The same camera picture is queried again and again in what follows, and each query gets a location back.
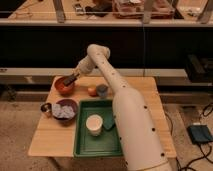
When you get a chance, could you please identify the grey blue cup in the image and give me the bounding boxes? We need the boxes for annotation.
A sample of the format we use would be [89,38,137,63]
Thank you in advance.
[96,84,108,98]

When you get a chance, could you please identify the crumpled white cloth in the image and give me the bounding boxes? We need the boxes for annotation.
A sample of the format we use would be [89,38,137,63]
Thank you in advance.
[52,104,75,119]

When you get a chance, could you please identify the small metal cup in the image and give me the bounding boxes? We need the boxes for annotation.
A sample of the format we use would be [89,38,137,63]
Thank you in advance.
[40,103,52,117]

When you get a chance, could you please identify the red bowl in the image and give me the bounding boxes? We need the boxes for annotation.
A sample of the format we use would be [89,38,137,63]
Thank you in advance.
[54,77,75,95]

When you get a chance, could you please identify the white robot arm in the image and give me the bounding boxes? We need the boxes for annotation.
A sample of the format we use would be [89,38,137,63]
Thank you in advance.
[76,44,172,171]

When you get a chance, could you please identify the black power adapter box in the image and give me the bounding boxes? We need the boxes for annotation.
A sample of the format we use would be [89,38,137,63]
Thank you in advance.
[187,125,213,144]

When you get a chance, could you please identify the green plastic tray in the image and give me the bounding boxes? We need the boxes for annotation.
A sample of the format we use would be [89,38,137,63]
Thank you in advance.
[73,100,122,157]

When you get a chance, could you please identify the dark purple bowl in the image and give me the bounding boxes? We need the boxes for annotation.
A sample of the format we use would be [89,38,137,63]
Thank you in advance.
[52,99,78,124]

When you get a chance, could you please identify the black floor cable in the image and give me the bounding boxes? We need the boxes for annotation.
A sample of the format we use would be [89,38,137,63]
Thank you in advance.
[164,103,213,171]

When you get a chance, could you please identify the orange fruit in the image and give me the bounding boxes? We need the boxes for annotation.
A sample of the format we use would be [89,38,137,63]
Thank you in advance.
[87,86,97,97]

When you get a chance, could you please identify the white cup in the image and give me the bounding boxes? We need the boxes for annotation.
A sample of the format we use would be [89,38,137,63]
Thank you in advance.
[86,114,103,136]

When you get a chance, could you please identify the wooden table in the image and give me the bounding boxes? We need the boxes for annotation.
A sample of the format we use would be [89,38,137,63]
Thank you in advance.
[28,77,177,158]

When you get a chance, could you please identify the dark green cloth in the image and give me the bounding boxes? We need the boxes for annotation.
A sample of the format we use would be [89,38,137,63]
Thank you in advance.
[103,112,115,131]

